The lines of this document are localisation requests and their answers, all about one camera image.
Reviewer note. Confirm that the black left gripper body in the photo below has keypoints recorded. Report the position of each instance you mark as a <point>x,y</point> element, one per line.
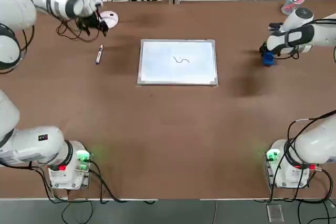
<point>92,22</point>

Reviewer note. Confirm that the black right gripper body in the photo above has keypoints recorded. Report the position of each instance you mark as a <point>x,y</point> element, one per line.
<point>264,48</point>

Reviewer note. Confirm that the blue plastic eraser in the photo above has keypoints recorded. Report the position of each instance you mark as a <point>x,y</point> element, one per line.
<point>268,60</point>

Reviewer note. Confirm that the white blue whiteboard marker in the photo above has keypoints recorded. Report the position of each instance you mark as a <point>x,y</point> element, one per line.
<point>99,54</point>

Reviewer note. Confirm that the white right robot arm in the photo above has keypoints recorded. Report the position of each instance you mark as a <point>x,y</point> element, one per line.
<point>315,145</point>

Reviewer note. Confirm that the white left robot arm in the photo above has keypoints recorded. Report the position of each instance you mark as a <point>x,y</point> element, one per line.
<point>34,145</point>

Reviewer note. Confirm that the silver framed whiteboard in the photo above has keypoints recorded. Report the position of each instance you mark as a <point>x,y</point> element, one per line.
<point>178,72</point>

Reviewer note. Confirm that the clear plastic cup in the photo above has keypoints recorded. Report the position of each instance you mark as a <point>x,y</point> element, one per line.
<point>287,9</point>

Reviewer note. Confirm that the metal floor plate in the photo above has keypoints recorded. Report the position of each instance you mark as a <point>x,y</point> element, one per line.
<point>274,213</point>

